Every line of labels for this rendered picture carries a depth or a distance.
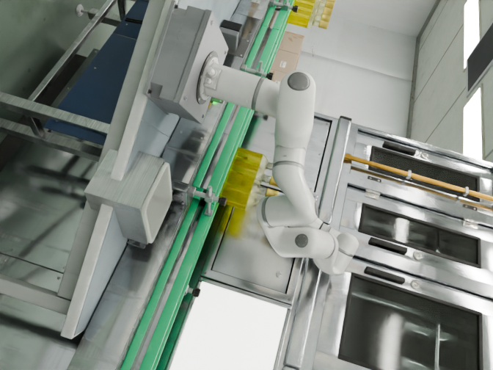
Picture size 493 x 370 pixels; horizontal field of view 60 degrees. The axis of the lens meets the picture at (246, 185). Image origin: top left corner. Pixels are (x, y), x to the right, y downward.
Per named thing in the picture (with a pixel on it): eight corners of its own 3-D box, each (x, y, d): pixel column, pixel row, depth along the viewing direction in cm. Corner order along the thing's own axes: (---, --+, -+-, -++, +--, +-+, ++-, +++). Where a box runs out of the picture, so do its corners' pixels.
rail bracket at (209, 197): (187, 211, 144) (222, 222, 143) (186, 184, 130) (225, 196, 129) (190, 203, 146) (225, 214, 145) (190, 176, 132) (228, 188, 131)
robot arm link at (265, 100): (252, 117, 126) (303, 133, 123) (251, 92, 113) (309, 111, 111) (263, 90, 129) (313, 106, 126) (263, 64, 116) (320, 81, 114)
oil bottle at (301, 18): (271, 19, 215) (325, 34, 213) (273, 9, 210) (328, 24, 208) (274, 12, 218) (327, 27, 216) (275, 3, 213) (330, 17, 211)
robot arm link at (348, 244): (348, 267, 136) (362, 241, 135) (318, 250, 138) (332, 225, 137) (348, 259, 151) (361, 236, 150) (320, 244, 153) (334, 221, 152)
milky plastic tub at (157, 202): (124, 238, 129) (151, 247, 128) (112, 201, 110) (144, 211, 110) (147, 191, 138) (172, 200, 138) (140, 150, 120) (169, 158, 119)
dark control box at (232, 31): (215, 47, 172) (235, 52, 172) (216, 30, 166) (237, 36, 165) (221, 34, 177) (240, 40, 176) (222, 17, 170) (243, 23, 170)
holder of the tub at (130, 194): (125, 244, 134) (149, 252, 133) (111, 200, 110) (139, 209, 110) (147, 200, 143) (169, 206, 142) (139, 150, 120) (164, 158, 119)
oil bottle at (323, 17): (274, 12, 218) (327, 27, 216) (275, 2, 213) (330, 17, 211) (276, 6, 221) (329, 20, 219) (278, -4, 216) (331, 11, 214)
